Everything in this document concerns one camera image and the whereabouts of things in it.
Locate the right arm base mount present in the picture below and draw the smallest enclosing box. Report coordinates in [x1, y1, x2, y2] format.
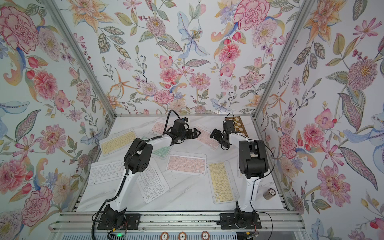
[217, 203, 262, 231]

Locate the aluminium front rail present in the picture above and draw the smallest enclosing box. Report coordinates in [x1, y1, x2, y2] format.
[48, 211, 306, 233]

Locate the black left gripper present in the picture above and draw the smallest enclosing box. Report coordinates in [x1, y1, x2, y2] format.
[176, 127, 201, 142]

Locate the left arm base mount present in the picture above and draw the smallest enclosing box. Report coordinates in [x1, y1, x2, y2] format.
[97, 204, 141, 231]

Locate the aluminium frame post right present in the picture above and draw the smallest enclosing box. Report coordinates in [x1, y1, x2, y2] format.
[253, 1, 316, 120]

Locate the yellow keyboard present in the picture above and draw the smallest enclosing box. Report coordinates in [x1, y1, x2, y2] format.
[208, 161, 239, 205]
[99, 129, 137, 156]

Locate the aluminium frame post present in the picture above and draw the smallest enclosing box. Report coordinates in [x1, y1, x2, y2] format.
[253, 1, 316, 120]
[42, 0, 117, 120]

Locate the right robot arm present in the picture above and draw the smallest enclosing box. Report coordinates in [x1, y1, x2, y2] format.
[210, 120, 269, 213]

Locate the wooden chessboard box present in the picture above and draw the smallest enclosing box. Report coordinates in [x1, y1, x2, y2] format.
[233, 117, 248, 137]

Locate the tape roll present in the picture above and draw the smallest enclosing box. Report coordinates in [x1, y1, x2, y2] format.
[263, 188, 277, 200]

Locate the white keyboard centre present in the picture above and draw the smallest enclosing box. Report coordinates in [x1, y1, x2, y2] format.
[138, 158, 170, 204]

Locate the aluminium frame post left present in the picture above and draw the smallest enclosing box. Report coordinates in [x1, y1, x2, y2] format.
[42, 0, 117, 120]

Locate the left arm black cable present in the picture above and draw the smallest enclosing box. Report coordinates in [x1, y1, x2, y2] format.
[161, 109, 182, 136]

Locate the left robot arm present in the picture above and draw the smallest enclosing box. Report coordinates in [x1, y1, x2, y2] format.
[107, 118, 201, 212]

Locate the mint green keyboard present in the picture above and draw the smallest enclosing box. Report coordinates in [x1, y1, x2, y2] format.
[142, 136, 172, 159]

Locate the pink keyboard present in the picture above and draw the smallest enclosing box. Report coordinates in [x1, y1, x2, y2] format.
[166, 152, 207, 176]
[150, 119, 172, 135]
[195, 124, 220, 151]

